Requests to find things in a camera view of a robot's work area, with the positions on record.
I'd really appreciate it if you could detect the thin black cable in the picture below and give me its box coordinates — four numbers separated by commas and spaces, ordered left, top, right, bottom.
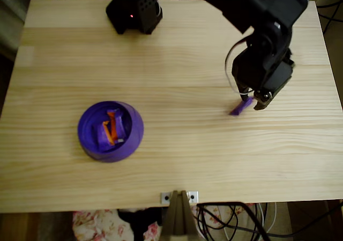
197, 204, 343, 241
317, 0, 343, 34

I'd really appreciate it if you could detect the purple orange candy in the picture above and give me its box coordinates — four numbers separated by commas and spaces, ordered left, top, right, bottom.
106, 108, 127, 143
229, 96, 255, 117
92, 119, 115, 153

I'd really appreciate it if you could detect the purple plastic bowl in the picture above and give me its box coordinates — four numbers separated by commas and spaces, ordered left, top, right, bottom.
77, 101, 145, 163

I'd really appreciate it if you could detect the silver metal bracket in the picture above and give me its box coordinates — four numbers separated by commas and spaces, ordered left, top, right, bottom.
160, 190, 200, 205

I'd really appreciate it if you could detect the tan camera stand post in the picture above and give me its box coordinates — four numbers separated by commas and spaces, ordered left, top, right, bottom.
160, 189, 201, 241

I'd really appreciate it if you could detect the floral pink white cloth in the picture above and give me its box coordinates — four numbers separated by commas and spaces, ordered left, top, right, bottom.
71, 203, 257, 241

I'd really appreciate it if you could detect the thick black cable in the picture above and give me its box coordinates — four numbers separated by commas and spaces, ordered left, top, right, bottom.
196, 202, 271, 241

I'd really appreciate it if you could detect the white cable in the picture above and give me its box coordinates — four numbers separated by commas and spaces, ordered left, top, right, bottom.
222, 202, 278, 241

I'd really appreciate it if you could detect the black bulky item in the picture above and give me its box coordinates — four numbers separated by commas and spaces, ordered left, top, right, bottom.
117, 207, 163, 241

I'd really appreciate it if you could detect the gripper servo wire bundle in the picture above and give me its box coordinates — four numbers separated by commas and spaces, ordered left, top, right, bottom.
224, 34, 255, 96

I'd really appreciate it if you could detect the grey curtain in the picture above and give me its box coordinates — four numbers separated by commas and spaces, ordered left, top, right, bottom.
0, 0, 108, 62

